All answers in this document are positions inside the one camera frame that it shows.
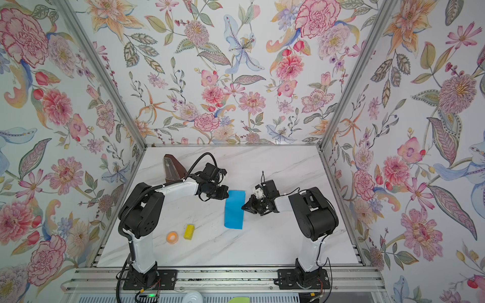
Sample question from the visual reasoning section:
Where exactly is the blue square paper sheet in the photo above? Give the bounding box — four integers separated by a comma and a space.
224, 190, 246, 230

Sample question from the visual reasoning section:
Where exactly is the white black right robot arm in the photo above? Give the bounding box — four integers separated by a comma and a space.
241, 180, 339, 275

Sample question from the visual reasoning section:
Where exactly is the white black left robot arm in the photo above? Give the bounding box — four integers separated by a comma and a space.
118, 163, 229, 275

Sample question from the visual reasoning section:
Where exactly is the brown wooden metronome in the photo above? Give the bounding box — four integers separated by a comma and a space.
163, 154, 187, 183

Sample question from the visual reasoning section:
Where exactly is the yellow cylinder block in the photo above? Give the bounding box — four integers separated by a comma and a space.
183, 224, 195, 240

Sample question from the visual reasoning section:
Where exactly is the orange tape roll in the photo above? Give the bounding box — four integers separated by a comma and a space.
166, 231, 179, 245

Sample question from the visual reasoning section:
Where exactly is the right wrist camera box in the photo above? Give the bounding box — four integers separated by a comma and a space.
254, 188, 265, 199

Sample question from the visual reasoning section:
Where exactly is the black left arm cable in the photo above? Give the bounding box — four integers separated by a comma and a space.
183, 152, 219, 183

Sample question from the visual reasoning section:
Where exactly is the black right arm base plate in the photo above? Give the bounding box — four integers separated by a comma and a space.
274, 268, 331, 290

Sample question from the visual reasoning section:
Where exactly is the green object below rail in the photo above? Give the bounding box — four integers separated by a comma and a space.
227, 297, 251, 303

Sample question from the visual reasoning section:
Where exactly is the white round object below rail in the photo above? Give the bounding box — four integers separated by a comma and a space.
182, 291, 204, 303

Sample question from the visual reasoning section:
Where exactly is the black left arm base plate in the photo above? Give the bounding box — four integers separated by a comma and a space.
122, 268, 178, 291

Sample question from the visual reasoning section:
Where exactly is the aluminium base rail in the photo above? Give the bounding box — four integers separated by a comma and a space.
61, 266, 386, 294

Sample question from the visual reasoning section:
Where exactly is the aluminium frame corner post left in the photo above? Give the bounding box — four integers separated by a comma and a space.
53, 0, 147, 154

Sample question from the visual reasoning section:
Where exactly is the aluminium frame corner post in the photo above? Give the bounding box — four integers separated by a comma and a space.
53, 0, 147, 154
318, 1, 396, 151

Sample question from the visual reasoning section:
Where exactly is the aluminium frame corner post right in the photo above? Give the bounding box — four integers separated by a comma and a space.
318, 1, 396, 151

